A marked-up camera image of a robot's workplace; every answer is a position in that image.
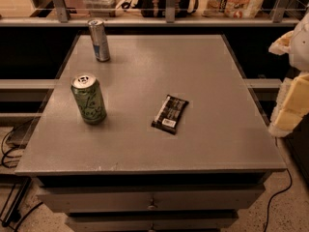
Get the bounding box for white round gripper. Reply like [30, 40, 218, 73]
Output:
[268, 14, 309, 137]

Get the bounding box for green soda can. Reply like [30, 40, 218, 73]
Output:
[70, 73, 107, 125]

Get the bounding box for silver blue energy drink can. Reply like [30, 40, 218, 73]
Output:
[88, 18, 110, 62]

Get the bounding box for black snack bar packet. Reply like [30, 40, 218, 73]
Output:
[151, 95, 188, 135]

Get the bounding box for black backpack on shelf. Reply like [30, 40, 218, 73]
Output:
[121, 0, 200, 19]

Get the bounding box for upper grey drawer with knob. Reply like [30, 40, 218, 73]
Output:
[38, 185, 265, 214]

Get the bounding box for grey drawer cabinet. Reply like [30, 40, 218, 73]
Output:
[14, 34, 288, 232]

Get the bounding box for grey metal railing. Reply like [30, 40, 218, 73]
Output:
[0, 0, 309, 27]

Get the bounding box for lower grey drawer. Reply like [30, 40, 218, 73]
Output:
[66, 210, 239, 232]

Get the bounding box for black cable on right floor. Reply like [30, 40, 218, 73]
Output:
[262, 136, 294, 232]

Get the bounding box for black cables on left floor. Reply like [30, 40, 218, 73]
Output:
[0, 119, 44, 232]

